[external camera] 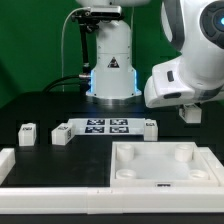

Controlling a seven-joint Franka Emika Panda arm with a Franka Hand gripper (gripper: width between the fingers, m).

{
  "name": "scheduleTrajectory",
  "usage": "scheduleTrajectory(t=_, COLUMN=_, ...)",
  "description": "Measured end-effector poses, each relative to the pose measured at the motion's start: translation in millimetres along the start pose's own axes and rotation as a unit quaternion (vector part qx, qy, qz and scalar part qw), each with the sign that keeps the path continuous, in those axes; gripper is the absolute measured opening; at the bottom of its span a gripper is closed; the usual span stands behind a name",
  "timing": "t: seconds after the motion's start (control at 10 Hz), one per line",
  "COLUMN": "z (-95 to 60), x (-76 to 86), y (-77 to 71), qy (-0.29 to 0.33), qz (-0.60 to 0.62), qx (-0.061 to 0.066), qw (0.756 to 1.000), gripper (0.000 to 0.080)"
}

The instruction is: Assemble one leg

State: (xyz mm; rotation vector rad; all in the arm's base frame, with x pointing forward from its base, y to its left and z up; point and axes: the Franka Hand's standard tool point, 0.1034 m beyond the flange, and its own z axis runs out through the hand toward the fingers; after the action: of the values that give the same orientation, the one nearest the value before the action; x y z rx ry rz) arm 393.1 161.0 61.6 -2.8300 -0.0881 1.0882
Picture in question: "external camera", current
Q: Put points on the white obstacle right wall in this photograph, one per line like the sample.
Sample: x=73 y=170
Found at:
x=214 y=164

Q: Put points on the black camera on stand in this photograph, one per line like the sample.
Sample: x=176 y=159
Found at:
x=98 y=13

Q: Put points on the white obstacle wall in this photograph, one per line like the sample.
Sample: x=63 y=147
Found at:
x=214 y=164
x=7 y=161
x=87 y=200

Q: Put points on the white square tabletop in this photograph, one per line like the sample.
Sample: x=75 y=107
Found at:
x=159 y=164

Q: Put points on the white obstacle left wall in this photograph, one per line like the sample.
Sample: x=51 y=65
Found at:
x=7 y=161

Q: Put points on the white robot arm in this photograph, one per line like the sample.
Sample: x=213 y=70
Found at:
x=194 y=30

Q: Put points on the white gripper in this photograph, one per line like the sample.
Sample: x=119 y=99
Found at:
x=165 y=88

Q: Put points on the white obstacle front wall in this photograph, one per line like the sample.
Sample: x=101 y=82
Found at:
x=87 y=200

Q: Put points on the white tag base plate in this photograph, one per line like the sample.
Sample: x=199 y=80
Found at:
x=108 y=126

